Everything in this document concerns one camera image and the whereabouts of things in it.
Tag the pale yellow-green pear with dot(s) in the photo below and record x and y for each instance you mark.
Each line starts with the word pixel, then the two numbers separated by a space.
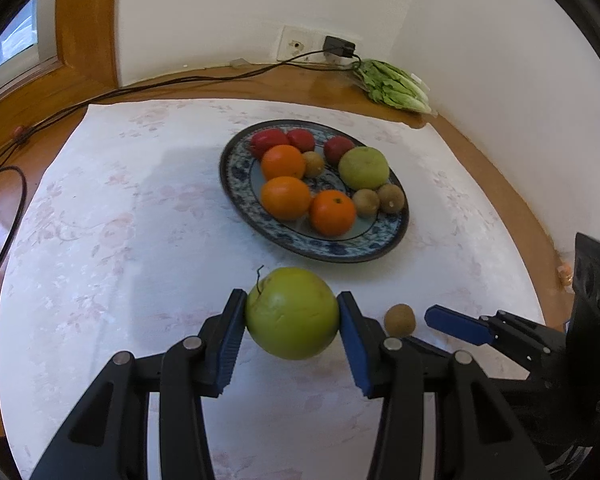
pixel 363 167

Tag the green apple with stem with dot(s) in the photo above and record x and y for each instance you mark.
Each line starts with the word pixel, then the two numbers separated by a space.
pixel 290 312

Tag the small brown kiwi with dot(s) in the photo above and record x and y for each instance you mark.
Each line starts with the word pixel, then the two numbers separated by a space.
pixel 399 320
pixel 313 164
pixel 366 202

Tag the white coaxial wall outlet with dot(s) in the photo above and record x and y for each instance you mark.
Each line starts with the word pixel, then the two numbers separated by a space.
pixel 295 45

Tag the orange mandarin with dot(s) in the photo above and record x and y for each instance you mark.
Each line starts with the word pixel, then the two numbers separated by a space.
pixel 286 198
pixel 332 212
pixel 282 161

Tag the white floral tablecloth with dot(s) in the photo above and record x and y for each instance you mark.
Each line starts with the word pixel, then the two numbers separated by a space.
pixel 130 240

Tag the bagged green leafy lettuce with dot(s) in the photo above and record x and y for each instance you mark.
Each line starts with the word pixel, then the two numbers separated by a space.
pixel 392 85

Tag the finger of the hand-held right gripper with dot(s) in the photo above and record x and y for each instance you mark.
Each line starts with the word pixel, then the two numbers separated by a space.
pixel 455 324

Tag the small red object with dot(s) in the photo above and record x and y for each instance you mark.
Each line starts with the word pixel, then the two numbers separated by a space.
pixel 19 132

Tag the small clear plastic piece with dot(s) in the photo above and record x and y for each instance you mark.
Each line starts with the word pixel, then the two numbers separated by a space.
pixel 239 62

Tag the small red apple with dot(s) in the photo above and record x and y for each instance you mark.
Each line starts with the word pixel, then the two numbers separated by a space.
pixel 300 138
pixel 336 149
pixel 268 142

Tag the black charger adapter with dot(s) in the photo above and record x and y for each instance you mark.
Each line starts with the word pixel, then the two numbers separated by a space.
pixel 339 46

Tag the brown kiwi with white scar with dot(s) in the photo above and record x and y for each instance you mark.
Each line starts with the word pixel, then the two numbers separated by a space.
pixel 391 198

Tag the wooden framed window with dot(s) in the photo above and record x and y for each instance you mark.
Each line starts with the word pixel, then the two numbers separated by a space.
pixel 85 20

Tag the small orange object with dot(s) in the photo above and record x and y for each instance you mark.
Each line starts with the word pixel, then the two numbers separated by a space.
pixel 565 274

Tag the blue patterned ceramic plate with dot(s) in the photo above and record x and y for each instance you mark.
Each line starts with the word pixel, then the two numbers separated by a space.
pixel 240 180

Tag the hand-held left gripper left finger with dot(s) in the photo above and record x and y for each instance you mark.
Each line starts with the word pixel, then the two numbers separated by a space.
pixel 231 345

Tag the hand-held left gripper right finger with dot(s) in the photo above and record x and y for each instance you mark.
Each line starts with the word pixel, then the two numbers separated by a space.
pixel 354 345

